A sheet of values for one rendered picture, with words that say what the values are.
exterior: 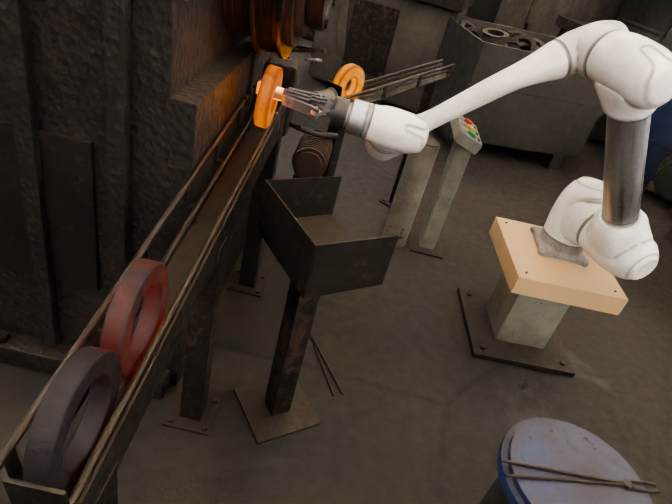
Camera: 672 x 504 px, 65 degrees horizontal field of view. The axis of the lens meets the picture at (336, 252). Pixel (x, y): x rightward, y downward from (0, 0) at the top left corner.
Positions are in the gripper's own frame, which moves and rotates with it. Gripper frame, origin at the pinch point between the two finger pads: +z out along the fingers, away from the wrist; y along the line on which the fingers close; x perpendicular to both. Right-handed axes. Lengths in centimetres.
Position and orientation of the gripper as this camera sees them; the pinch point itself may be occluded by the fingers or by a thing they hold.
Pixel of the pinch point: (270, 90)
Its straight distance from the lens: 139.3
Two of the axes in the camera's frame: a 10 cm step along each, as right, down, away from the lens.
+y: 1.1, -5.5, 8.3
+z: -9.6, -2.8, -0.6
